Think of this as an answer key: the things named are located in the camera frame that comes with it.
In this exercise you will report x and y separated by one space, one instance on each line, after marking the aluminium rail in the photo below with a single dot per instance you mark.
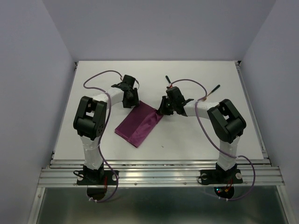
252 113
64 106

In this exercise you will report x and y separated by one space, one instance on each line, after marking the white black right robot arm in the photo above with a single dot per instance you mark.
227 123

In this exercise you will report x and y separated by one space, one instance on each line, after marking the aluminium left side rail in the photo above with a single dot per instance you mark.
64 106

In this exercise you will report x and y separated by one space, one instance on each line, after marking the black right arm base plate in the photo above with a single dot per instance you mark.
213 176

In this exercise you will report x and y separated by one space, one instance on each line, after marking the aluminium front rail frame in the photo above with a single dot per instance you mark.
175 173

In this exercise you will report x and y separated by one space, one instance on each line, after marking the aluminium right side rail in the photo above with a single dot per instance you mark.
252 113

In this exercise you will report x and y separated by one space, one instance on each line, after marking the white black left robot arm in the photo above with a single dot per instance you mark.
90 122

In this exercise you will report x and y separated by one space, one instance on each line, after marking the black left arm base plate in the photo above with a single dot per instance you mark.
107 178

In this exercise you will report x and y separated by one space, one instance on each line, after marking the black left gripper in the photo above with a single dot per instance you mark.
135 102

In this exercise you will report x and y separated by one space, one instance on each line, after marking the purple cloth napkin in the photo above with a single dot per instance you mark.
138 124

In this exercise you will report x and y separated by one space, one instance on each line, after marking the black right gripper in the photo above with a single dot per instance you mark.
161 108

